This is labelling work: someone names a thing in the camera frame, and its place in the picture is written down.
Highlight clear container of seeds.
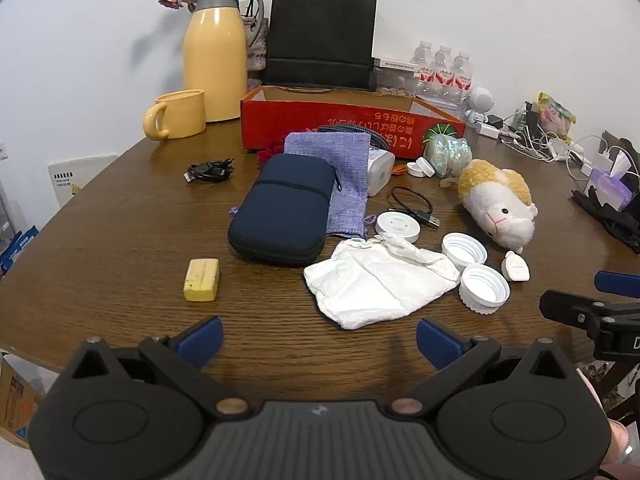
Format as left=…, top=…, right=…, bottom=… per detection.
left=372, top=57, right=418, bottom=97

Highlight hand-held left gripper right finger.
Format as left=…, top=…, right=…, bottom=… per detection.
left=389, top=318, right=576, bottom=418

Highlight iridescent plastic bag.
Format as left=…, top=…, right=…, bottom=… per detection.
left=424, top=136, right=473, bottom=178

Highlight grey mesh pouch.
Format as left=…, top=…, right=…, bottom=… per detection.
left=317, top=124, right=396, bottom=153

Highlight white and yellow plush hamster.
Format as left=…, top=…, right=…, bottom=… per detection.
left=457, top=159, right=540, bottom=253

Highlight yellow mug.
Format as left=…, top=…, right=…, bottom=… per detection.
left=143, top=89, right=207, bottom=141

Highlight yellow sponge block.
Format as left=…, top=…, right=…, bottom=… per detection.
left=183, top=258, right=221, bottom=303

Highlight black usb cable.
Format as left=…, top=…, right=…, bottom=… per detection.
left=184, top=157, right=236, bottom=183
left=390, top=186, right=442, bottom=227

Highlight navy zip case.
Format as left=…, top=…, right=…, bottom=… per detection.
left=227, top=153, right=337, bottom=267

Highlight black gloves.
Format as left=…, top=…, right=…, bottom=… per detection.
left=571, top=186, right=640, bottom=253

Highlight green striped ball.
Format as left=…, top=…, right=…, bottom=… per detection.
left=422, top=122, right=463, bottom=148

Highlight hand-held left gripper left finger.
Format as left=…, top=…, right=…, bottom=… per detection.
left=64, top=316, right=250, bottom=418

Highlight black paper bag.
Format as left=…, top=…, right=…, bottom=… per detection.
left=264, top=0, right=378, bottom=92

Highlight red yarn tassel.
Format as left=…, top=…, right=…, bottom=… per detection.
left=257, top=139, right=286, bottom=165

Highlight brown cardboard carton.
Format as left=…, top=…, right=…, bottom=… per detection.
left=0, top=355, right=46, bottom=448

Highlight purple fabric pouch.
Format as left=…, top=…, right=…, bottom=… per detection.
left=283, top=131, right=371, bottom=238

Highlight white cloth pouch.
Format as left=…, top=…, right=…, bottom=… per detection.
left=303, top=237, right=462, bottom=331

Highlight blue printed packets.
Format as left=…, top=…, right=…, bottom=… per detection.
left=0, top=225, right=41, bottom=276

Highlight purple tissue pack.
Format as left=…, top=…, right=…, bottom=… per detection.
left=587, top=152, right=640, bottom=211

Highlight yellow snack packet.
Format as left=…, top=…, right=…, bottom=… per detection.
left=537, top=92, right=577, bottom=141

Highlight red cardboard box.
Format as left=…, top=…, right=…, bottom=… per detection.
left=240, top=85, right=467, bottom=158

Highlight white printed carton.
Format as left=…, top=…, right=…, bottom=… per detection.
left=47, top=154, right=121, bottom=208

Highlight large white bottle cap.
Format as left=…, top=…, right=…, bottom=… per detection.
left=459, top=264, right=511, bottom=315
left=441, top=232, right=488, bottom=268

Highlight pink fuzzy vase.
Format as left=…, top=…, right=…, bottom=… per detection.
left=246, top=17, right=271, bottom=73

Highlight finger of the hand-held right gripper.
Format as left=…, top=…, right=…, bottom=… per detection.
left=594, top=270, right=640, bottom=295
left=539, top=289, right=640, bottom=331

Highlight yellow thermos jug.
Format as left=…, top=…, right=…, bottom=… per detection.
left=182, top=0, right=265, bottom=123

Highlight white round disc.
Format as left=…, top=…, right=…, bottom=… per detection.
left=375, top=211, right=427, bottom=241

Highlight white robot toy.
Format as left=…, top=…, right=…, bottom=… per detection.
left=465, top=86, right=496, bottom=123

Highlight white cable tangle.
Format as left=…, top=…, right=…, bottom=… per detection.
left=500, top=110, right=601, bottom=167

